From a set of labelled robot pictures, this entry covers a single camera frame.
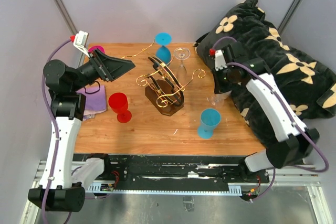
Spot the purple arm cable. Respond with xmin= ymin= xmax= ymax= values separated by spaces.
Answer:
xmin=211 ymin=36 xmax=330 ymax=204
xmin=40 ymin=38 xmax=116 ymax=224

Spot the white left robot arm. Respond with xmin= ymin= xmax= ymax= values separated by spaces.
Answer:
xmin=28 ymin=49 xmax=135 ymax=212

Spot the aluminium frame rail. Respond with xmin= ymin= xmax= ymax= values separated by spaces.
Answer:
xmin=34 ymin=159 xmax=323 ymax=197

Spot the clear wine glass back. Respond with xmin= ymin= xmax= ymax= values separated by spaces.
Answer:
xmin=174 ymin=47 xmax=191 ymax=84

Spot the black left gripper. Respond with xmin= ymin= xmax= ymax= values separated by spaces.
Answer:
xmin=70 ymin=47 xmax=135 ymax=92

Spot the blue plastic wine glass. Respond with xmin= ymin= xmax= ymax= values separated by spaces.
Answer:
xmin=197 ymin=108 xmax=221 ymax=139
xmin=155 ymin=33 xmax=172 ymax=65

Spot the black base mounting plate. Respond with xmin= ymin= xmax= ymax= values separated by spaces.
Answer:
xmin=87 ymin=154 xmax=270 ymax=196

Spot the clear wine glass front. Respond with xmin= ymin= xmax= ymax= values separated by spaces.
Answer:
xmin=208 ymin=94 xmax=225 ymax=108

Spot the gold wire wine glass rack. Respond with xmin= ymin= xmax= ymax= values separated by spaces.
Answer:
xmin=136 ymin=54 xmax=206 ymax=116

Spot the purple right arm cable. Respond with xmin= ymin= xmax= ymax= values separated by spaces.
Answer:
xmin=211 ymin=36 xmax=330 ymax=204

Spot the blue plastic wine glass back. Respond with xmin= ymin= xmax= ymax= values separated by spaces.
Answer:
xmin=155 ymin=33 xmax=172 ymax=65

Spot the magenta plastic wine glass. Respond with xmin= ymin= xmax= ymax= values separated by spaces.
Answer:
xmin=88 ymin=45 xmax=105 ymax=59

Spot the purple folded cloth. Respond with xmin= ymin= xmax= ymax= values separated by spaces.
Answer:
xmin=77 ymin=86 xmax=107 ymax=121

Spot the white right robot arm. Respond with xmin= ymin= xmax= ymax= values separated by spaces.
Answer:
xmin=209 ymin=42 xmax=320 ymax=182

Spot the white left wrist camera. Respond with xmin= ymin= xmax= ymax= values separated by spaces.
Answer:
xmin=70 ymin=30 xmax=91 ymax=58

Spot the clear wine glass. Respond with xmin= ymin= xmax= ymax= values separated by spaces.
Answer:
xmin=208 ymin=94 xmax=225 ymax=108
xmin=174 ymin=47 xmax=191 ymax=84

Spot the blue plastic wine glass front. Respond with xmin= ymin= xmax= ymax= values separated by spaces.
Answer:
xmin=197 ymin=108 xmax=221 ymax=139

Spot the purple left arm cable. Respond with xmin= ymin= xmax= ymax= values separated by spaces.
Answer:
xmin=40 ymin=38 xmax=116 ymax=224

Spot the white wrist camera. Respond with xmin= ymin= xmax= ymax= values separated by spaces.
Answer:
xmin=209 ymin=48 xmax=228 ymax=71
xmin=70 ymin=30 xmax=91 ymax=58

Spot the black floral plush pillow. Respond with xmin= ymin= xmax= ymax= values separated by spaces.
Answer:
xmin=194 ymin=0 xmax=335 ymax=148

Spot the red plastic wine glass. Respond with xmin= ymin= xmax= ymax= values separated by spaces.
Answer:
xmin=108 ymin=92 xmax=132 ymax=123

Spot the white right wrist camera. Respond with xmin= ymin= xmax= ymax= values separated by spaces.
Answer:
xmin=209 ymin=48 xmax=228 ymax=71

